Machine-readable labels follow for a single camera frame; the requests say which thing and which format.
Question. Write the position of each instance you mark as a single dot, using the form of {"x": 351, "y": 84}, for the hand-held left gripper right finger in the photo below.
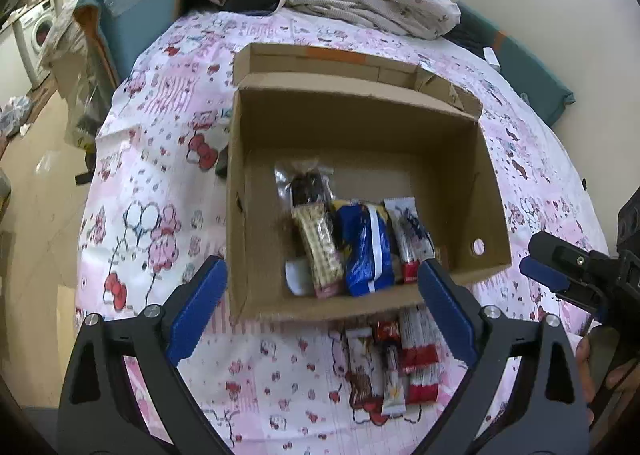
{"x": 445, "y": 315}

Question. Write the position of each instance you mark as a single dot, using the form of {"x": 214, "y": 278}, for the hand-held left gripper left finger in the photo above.
{"x": 200, "y": 305}

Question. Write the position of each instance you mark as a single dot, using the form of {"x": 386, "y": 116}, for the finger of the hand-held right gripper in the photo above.
{"x": 555, "y": 246}
{"x": 542, "y": 272}

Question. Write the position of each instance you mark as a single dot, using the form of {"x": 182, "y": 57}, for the red and white snack packet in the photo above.
{"x": 407, "y": 235}
{"x": 415, "y": 335}
{"x": 425, "y": 385}

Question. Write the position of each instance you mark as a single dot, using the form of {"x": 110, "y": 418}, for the small red snack packet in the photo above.
{"x": 389, "y": 331}

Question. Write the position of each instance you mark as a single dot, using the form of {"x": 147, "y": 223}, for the white and orange snack packet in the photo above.
{"x": 394, "y": 385}

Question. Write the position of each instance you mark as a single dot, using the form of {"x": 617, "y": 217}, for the brown and white cartoon packet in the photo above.
{"x": 360, "y": 365}

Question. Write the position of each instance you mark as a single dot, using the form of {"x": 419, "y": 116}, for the white silver packet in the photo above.
{"x": 297, "y": 280}

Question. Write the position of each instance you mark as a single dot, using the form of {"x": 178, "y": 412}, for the blue snack bag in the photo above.
{"x": 360, "y": 255}

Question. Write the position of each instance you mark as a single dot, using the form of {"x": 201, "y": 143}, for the wafer biscuit packet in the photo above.
{"x": 317, "y": 250}

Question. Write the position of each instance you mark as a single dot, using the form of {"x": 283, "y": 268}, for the clear packet with brown snack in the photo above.
{"x": 306, "y": 185}

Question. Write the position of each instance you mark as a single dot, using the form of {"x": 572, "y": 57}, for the cardboard box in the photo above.
{"x": 365, "y": 135}

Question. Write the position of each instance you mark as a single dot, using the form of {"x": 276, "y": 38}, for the person's right hand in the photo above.
{"x": 582, "y": 365}

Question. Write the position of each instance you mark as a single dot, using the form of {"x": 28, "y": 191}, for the pink printed bed sheet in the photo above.
{"x": 165, "y": 195}

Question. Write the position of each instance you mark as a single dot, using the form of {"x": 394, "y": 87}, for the small dark object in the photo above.
{"x": 222, "y": 162}

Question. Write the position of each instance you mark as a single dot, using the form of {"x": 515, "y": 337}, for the teal cushion right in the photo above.
{"x": 525, "y": 80}

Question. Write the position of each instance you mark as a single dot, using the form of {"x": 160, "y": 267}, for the teal cushion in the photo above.
{"x": 132, "y": 17}
{"x": 525, "y": 80}

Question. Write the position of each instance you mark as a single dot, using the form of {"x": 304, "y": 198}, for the white tag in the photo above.
{"x": 492, "y": 57}

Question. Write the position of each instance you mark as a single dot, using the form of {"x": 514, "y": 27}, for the black cloth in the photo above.
{"x": 467, "y": 37}

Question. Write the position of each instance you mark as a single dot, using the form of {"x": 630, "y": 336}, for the clear plastic sheet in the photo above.
{"x": 75, "y": 80}

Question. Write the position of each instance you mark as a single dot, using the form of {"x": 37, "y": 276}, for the white plastic bag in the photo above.
{"x": 12, "y": 112}

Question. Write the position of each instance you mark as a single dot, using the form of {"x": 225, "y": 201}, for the teal cushion left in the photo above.
{"x": 132, "y": 17}

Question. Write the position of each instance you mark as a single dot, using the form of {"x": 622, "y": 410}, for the white washing machine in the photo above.
{"x": 37, "y": 32}

